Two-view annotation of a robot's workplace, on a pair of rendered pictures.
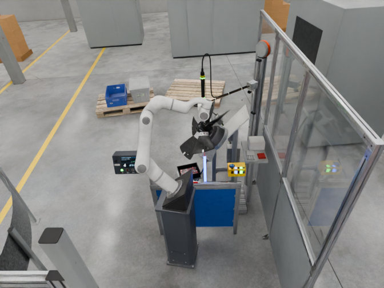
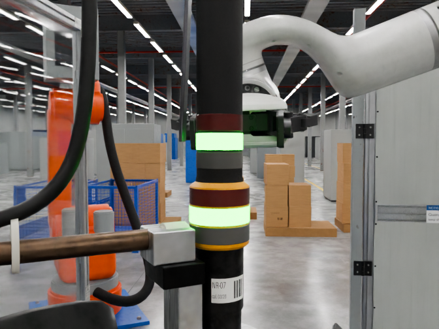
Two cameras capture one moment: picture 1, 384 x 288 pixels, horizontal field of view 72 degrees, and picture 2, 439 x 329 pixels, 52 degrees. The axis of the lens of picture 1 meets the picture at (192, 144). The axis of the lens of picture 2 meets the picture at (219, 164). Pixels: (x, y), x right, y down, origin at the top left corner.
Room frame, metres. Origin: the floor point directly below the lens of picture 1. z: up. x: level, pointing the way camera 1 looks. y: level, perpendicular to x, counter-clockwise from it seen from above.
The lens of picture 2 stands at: (2.48, -0.10, 1.60)
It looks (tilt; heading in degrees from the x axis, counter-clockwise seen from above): 3 degrees down; 185
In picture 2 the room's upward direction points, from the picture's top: straight up
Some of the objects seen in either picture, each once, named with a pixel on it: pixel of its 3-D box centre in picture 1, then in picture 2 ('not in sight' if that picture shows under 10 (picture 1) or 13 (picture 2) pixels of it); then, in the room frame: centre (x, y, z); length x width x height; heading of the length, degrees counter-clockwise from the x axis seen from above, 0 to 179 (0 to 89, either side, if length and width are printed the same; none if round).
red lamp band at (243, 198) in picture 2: not in sight; (219, 194); (2.16, -0.13, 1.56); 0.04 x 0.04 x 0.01
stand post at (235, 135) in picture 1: (233, 168); not in sight; (2.27, -0.47, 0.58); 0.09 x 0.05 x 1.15; 176
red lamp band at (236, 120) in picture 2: not in sight; (219, 123); (2.16, -0.13, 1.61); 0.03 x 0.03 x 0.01
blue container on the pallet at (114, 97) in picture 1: (116, 95); not in sight; (5.03, 1.51, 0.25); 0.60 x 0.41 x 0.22; 9
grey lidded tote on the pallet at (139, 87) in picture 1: (140, 90); not in sight; (5.11, 1.01, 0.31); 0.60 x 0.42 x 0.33; 9
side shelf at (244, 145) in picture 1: (254, 151); not in sight; (2.24, -0.69, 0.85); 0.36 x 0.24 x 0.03; 176
